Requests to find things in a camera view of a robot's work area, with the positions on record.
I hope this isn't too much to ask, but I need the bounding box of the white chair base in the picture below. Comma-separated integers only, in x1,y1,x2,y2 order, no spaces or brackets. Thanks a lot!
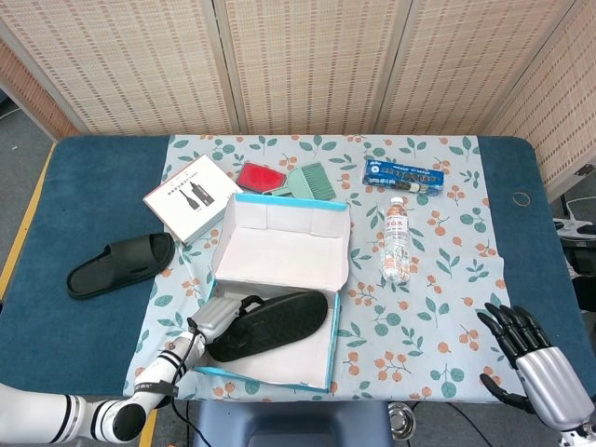
553,193,596,243

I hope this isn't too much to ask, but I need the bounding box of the clear plastic water bottle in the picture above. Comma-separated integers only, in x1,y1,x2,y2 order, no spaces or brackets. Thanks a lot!
381,195,413,284

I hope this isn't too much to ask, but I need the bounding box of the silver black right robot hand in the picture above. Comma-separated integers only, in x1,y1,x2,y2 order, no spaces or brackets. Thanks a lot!
477,302,586,429

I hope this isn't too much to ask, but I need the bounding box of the floral patterned tablecloth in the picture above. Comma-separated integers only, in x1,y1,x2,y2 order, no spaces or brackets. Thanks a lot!
123,133,535,404

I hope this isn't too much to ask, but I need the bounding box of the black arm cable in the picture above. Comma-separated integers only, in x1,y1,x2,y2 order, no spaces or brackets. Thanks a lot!
169,318,209,397

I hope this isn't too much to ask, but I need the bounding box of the black floor cable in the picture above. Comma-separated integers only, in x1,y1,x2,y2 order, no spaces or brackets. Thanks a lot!
170,399,209,447

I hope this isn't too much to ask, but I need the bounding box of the blue padded seat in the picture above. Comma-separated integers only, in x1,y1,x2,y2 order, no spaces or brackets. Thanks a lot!
193,400,392,447

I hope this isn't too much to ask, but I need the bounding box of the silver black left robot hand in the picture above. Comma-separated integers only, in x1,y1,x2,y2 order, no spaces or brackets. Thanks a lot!
188,294,264,344

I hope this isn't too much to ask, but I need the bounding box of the blue cardboard shoe box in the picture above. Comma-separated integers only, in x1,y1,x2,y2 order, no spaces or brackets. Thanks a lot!
193,193,351,395

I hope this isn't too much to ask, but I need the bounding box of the white product box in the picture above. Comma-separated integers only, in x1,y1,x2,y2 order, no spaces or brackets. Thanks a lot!
142,153,244,247

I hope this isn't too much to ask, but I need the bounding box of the bamboo folding screen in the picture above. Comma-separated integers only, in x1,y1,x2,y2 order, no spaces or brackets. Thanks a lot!
0,0,596,201

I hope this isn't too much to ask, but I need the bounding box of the black shoe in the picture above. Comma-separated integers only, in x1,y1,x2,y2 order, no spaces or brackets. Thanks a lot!
66,232,177,300
206,291,330,363

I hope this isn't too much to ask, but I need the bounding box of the green mini broom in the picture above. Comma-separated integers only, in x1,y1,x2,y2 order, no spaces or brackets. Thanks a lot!
263,162,336,201

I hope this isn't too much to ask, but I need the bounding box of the blue snack package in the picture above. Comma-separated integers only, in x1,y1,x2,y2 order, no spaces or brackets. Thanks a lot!
362,157,446,196

